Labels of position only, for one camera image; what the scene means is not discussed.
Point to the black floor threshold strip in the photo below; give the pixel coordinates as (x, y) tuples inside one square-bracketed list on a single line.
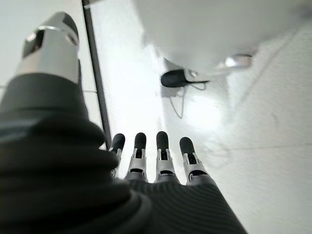
[(96, 68)]

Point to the robot left hand black palm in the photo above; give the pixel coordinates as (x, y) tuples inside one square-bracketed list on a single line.
[(61, 170)]

